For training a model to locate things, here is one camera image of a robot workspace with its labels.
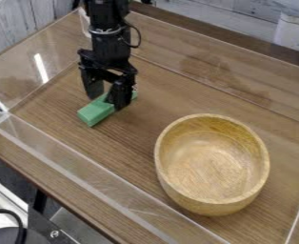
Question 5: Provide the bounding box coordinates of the green rectangular block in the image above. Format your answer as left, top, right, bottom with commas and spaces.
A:
76, 90, 139, 128

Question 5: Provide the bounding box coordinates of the clear acrylic corner bracket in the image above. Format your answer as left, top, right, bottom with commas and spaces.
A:
79, 8, 92, 39

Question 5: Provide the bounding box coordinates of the white cylindrical container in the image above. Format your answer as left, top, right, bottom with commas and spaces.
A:
274, 9, 299, 51

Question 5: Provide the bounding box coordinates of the grey metal clamp plate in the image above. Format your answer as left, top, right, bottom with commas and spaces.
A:
25, 208, 80, 244

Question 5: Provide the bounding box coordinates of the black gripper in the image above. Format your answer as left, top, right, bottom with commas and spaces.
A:
77, 25, 139, 111

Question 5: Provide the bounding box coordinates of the black cable loop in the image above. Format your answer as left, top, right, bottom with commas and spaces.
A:
0, 208, 29, 244

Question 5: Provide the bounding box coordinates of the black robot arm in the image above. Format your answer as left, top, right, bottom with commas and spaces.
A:
77, 0, 140, 111

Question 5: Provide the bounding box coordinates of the clear acrylic enclosure wall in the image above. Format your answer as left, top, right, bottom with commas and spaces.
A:
0, 5, 299, 244

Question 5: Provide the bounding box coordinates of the brown wooden bowl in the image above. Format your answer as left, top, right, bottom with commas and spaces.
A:
153, 113, 271, 216

